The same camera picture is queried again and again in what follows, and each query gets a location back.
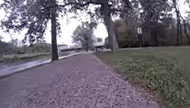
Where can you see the low pale building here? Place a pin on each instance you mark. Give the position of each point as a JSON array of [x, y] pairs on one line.
[[97, 44]]

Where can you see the lone spreading tree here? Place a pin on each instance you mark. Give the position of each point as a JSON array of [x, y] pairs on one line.
[[84, 36]]

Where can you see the big thick-trunked tree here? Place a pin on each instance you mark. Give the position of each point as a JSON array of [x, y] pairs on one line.
[[111, 31]]

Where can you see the reddish grey paved path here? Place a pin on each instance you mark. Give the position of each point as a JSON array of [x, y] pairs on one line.
[[73, 89]]

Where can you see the tall slim-trunked tree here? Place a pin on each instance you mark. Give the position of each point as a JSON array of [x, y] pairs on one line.
[[53, 37]]

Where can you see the sign on pole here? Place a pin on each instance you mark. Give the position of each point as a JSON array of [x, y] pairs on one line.
[[139, 32]]

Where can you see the grass verge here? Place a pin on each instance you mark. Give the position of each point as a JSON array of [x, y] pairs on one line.
[[171, 66]]

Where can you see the wood of tall trees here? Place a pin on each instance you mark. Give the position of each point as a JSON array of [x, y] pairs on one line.
[[167, 26]]

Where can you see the rough grass field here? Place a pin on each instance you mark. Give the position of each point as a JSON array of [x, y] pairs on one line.
[[9, 58]]

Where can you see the grey wet asphalt road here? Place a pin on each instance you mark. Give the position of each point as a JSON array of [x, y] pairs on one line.
[[7, 69]]

